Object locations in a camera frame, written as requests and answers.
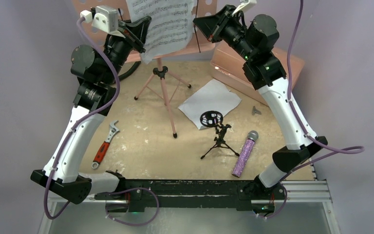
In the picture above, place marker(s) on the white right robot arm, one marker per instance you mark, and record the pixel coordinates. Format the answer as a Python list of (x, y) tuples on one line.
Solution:
[(299, 146)]

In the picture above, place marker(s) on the sheet music paper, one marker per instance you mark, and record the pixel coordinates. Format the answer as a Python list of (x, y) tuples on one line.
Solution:
[(171, 25), (213, 96)]

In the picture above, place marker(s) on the purple glitter microphone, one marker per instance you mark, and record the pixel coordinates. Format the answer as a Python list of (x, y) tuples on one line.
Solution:
[(246, 151)]

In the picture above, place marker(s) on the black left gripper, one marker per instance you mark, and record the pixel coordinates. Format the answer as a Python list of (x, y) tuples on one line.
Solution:
[(135, 33)]

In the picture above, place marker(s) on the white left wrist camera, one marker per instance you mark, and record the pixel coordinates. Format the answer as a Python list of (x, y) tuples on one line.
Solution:
[(103, 18)]

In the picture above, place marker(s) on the small grey metal clip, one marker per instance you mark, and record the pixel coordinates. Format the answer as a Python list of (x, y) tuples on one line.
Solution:
[(255, 111)]

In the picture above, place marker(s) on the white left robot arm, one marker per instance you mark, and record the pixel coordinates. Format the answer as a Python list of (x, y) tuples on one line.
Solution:
[(61, 174)]

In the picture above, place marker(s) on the black mini microphone tripod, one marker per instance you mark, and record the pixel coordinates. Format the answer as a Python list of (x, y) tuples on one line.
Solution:
[(214, 119)]

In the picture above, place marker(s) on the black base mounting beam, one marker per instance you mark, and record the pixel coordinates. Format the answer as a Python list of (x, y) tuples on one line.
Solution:
[(242, 195)]

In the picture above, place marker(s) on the aluminium frame rail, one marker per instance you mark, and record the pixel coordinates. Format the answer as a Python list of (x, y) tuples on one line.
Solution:
[(307, 191)]

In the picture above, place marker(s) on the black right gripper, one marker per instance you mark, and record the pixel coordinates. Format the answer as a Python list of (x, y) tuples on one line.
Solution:
[(218, 27)]

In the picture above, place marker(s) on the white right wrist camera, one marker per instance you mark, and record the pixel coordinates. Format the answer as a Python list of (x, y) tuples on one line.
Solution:
[(244, 6)]

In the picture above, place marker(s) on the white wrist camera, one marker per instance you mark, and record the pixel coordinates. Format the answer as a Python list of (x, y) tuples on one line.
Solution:
[(244, 6), (103, 18)]

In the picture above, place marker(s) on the orange handled cutter tool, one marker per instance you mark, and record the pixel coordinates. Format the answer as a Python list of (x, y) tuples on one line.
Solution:
[(113, 130)]

